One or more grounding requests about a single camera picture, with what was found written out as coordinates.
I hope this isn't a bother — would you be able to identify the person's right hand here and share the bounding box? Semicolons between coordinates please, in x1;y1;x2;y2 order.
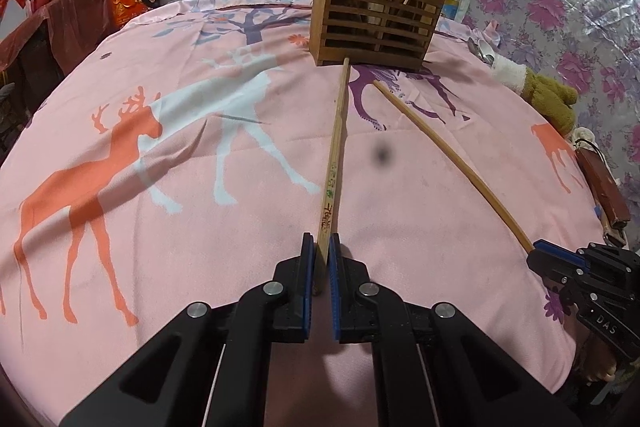
582;338;622;383

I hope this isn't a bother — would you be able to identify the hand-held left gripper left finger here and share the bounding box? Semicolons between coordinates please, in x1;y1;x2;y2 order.
60;232;318;427

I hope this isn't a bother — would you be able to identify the olive plush glove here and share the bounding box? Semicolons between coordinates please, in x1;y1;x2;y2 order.
490;54;580;138

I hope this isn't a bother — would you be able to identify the plain wooden chopstick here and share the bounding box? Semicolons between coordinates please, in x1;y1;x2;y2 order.
373;80;535;254

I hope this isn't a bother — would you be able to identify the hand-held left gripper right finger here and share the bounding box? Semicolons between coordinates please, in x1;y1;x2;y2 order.
327;232;584;427

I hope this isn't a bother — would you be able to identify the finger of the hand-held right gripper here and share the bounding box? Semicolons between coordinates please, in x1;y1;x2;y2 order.
532;240;587;269
526;251;572;291

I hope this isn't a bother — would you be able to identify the orange gift box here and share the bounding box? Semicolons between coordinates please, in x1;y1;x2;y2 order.
111;0;152;26

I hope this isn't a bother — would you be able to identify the brown leather case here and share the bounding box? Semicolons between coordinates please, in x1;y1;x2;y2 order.
575;147;632;249

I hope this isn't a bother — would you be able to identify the red cloth covered table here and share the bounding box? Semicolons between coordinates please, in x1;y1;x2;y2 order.
0;0;117;78

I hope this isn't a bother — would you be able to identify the white crumpled cloth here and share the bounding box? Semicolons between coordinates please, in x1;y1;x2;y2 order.
571;127;599;152

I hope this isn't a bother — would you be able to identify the printed wooden chopstick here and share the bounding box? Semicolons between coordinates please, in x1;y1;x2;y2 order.
312;57;351;297

